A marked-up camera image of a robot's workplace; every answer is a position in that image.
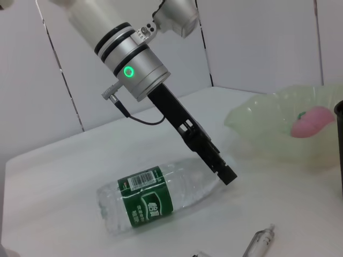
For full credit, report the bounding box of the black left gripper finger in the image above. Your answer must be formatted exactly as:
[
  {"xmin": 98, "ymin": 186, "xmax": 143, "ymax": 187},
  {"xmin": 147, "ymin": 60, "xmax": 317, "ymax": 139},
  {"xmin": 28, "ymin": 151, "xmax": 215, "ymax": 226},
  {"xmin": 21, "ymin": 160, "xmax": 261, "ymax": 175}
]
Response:
[{"xmin": 182, "ymin": 133, "xmax": 239, "ymax": 186}]

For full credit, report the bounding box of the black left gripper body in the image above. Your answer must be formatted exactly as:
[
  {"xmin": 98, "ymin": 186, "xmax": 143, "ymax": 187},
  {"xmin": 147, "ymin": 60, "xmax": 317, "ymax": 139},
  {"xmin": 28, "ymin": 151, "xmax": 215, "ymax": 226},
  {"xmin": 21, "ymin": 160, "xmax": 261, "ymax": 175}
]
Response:
[{"xmin": 146, "ymin": 83, "xmax": 213, "ymax": 152}]

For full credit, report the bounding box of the clear green-label water bottle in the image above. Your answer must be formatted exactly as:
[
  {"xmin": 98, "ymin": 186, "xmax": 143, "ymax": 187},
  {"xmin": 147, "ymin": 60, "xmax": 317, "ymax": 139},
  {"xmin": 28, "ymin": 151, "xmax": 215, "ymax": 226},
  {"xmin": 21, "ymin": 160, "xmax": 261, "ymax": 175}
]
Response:
[{"xmin": 95, "ymin": 157, "xmax": 237, "ymax": 237}]

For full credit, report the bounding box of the pink peach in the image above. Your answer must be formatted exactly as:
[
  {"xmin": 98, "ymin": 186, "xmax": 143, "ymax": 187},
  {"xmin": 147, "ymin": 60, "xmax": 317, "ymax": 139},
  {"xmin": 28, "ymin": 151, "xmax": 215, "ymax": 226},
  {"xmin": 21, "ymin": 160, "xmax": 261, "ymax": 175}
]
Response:
[{"xmin": 290, "ymin": 105, "xmax": 337, "ymax": 139}]

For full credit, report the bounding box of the green glass fruit plate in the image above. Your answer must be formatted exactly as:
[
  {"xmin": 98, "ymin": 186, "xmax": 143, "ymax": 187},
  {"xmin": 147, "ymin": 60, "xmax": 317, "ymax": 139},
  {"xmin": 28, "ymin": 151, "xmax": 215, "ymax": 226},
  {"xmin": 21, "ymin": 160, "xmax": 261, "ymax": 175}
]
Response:
[{"xmin": 223, "ymin": 83, "xmax": 343, "ymax": 172}]

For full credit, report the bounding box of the clear grey ballpoint pen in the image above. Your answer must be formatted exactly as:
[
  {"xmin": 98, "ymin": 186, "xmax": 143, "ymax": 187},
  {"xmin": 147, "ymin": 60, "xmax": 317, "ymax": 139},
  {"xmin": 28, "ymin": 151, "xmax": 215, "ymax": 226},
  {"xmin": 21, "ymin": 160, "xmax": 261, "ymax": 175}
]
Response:
[{"xmin": 242, "ymin": 223, "xmax": 277, "ymax": 257}]

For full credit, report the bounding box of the black mesh pen holder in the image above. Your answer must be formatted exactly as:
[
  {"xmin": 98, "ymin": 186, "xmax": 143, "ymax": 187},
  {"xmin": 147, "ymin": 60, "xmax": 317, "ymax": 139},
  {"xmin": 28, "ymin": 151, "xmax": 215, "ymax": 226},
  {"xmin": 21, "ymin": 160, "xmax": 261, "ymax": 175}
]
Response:
[{"xmin": 333, "ymin": 99, "xmax": 343, "ymax": 198}]

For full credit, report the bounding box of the left gripper connector cable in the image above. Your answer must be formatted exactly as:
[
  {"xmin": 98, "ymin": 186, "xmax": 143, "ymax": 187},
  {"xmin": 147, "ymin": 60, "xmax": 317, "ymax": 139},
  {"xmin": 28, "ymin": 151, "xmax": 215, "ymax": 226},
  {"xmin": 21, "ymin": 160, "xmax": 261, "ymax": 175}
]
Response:
[{"xmin": 101, "ymin": 81, "xmax": 166, "ymax": 125}]

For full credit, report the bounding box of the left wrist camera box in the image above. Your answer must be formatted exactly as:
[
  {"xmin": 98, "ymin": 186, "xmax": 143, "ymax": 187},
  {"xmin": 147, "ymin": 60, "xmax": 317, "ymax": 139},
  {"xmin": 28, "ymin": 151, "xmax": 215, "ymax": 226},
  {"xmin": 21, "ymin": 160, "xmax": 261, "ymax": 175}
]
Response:
[{"xmin": 152, "ymin": 0, "xmax": 202, "ymax": 39}]

